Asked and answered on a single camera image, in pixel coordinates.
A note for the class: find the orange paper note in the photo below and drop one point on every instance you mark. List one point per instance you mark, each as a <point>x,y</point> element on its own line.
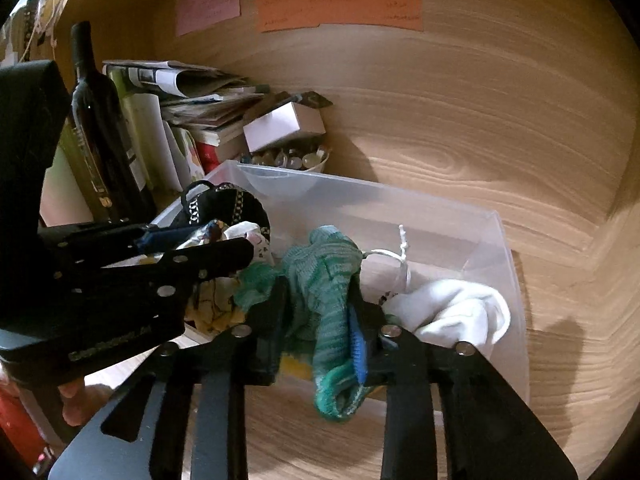
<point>274,15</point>

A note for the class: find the teal knitted sock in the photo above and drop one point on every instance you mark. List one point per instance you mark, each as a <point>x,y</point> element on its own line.
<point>319,275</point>

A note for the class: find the pink paper note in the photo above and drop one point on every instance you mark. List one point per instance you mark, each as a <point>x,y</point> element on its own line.
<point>196,15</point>

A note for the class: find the dark wine bottle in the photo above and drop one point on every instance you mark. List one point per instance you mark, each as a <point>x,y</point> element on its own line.
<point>104,136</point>

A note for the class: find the bowl of small items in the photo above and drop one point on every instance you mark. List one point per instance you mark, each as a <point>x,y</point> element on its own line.
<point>310,157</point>

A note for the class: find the stack of newspapers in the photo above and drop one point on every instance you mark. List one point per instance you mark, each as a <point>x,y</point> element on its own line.
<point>181,93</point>

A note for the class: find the red book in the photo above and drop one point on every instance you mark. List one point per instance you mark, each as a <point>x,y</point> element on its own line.
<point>212,153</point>

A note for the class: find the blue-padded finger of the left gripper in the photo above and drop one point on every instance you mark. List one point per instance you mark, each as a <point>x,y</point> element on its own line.
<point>140,234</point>

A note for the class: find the clear plastic storage bin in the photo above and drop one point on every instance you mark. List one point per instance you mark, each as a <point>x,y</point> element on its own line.
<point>446,239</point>

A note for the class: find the white drawstring bag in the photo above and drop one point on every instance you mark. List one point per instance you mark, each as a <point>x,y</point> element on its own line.
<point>443,312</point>

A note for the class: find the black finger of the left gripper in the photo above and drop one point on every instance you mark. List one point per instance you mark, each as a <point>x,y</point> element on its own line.
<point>200,264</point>

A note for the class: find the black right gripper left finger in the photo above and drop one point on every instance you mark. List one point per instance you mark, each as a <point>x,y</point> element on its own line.
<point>184,401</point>

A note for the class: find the black pouch gold trim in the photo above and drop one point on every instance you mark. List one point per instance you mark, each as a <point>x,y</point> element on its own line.
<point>202,201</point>

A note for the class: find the green yellow sponge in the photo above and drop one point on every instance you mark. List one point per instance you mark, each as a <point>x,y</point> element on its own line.
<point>295,368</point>

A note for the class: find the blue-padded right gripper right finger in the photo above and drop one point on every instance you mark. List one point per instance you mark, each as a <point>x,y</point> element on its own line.
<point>489,431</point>

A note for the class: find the small white cardboard box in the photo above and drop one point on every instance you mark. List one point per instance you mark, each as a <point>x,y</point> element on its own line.
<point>288,122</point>

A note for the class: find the upright white books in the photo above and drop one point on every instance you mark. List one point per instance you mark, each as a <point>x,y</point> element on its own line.
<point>168,153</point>

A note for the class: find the patterned white cloth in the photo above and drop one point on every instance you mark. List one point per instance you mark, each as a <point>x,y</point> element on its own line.
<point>211,310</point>

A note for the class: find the person's left hand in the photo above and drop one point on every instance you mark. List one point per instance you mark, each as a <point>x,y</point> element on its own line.
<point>79,401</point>

